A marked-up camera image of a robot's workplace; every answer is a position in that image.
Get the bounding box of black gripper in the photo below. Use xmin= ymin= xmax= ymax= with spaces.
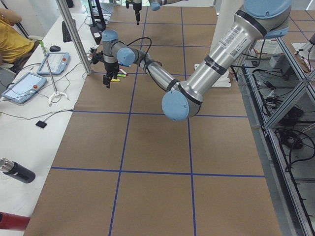
xmin=103 ymin=61 xmax=119 ymax=88
xmin=133 ymin=1 xmax=142 ymax=25

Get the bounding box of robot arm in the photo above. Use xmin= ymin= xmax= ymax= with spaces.
xmin=102 ymin=0 xmax=292 ymax=121
xmin=126 ymin=0 xmax=181 ymax=25

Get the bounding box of upper teach pendant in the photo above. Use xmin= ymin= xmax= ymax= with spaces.
xmin=36 ymin=52 xmax=70 ymax=76

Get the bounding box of teach pendant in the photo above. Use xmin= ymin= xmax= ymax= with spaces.
xmin=1 ymin=72 xmax=47 ymax=104
xmin=36 ymin=52 xmax=70 ymax=76

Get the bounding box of white grabber stick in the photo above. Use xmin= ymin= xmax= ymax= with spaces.
xmin=39 ymin=40 xmax=70 ymax=107

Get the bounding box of black keyboard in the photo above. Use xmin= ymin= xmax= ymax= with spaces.
xmin=62 ymin=21 xmax=72 ymax=43

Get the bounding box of black computer mouse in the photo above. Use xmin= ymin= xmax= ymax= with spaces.
xmin=49 ymin=45 xmax=61 ymax=52

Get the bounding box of lower teach pendant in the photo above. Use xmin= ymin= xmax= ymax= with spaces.
xmin=1 ymin=72 xmax=47 ymax=104

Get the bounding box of small black square pad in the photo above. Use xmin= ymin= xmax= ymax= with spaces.
xmin=35 ymin=120 xmax=47 ymax=129

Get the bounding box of person in yellow shirt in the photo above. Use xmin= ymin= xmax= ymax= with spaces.
xmin=0 ymin=8 xmax=35 ymax=64

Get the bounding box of black water bottle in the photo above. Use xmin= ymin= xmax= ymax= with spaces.
xmin=0 ymin=158 xmax=35 ymax=183

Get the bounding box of red cylinder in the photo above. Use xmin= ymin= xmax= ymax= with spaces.
xmin=0 ymin=212 xmax=31 ymax=231

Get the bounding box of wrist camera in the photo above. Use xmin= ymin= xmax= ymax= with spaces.
xmin=91 ymin=51 xmax=104 ymax=64

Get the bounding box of aluminium frame post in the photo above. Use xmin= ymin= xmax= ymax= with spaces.
xmin=56 ymin=0 xmax=92 ymax=76

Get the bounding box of aluminium frame rack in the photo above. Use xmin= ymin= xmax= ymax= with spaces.
xmin=238 ymin=32 xmax=315 ymax=236

